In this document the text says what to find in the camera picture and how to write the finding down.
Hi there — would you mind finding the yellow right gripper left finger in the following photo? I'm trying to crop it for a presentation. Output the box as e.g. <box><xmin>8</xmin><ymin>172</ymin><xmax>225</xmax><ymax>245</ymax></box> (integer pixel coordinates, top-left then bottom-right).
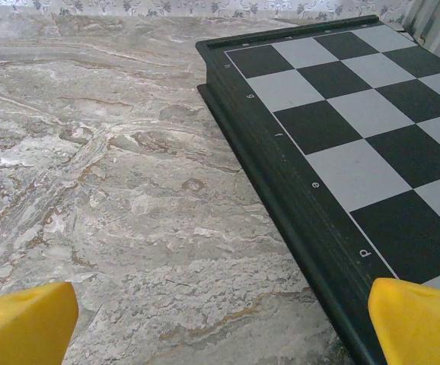
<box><xmin>0</xmin><ymin>281</ymin><xmax>80</xmax><ymax>365</ymax></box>

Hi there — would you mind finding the aluminium frame post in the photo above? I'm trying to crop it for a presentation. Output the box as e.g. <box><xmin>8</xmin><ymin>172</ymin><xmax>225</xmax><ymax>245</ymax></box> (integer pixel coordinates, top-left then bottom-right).
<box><xmin>405</xmin><ymin>0</ymin><xmax>440</xmax><ymax>54</ymax></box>

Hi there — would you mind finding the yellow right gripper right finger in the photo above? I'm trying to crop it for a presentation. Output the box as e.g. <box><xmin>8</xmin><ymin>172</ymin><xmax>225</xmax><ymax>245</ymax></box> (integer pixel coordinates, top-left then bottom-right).
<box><xmin>368</xmin><ymin>277</ymin><xmax>440</xmax><ymax>365</ymax></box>

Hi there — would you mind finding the black and grey chessboard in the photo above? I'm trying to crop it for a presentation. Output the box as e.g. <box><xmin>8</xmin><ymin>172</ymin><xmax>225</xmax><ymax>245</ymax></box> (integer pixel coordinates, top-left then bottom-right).
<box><xmin>195</xmin><ymin>14</ymin><xmax>440</xmax><ymax>365</ymax></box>

